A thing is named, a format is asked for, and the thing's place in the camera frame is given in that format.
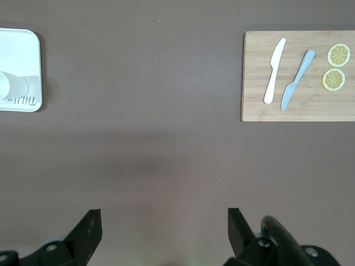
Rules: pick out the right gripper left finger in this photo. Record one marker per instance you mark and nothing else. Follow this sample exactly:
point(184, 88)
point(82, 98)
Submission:
point(80, 241)

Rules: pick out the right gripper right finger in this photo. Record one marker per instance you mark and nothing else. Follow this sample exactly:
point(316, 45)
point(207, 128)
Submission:
point(241, 241)

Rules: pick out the white paper cup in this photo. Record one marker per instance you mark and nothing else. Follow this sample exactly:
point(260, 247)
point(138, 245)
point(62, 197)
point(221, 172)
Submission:
point(16, 86)

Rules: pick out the cream bear print tray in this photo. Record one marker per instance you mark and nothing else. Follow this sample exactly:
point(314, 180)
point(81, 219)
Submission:
point(16, 50)

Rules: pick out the bamboo cutting board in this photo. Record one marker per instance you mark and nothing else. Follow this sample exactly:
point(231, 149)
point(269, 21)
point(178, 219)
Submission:
point(305, 110)

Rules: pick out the brown table cover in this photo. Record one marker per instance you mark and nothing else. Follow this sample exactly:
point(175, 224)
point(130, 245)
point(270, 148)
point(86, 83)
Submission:
point(166, 110)

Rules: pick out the white plastic knife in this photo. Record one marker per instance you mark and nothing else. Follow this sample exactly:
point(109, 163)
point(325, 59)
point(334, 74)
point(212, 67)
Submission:
point(274, 72)

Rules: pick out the grey plastic knife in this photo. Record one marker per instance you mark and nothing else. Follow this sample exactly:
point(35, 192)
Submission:
point(298, 74)

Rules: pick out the lemon slice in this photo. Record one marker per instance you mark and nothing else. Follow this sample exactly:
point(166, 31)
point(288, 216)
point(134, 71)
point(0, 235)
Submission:
point(333, 79)
point(339, 55)

